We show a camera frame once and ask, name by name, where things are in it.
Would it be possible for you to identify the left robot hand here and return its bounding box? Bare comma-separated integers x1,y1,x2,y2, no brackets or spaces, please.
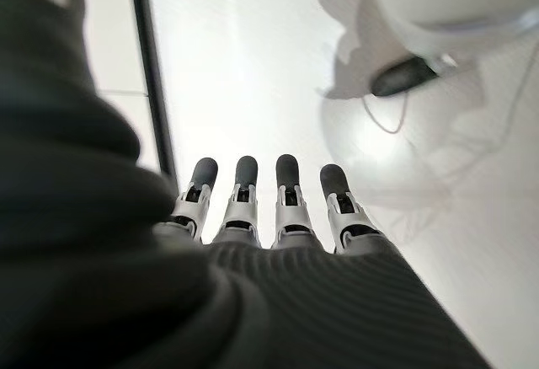
0,0,494,369

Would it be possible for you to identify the thin floor cable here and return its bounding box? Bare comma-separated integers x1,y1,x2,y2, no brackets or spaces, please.
362,88,413,135

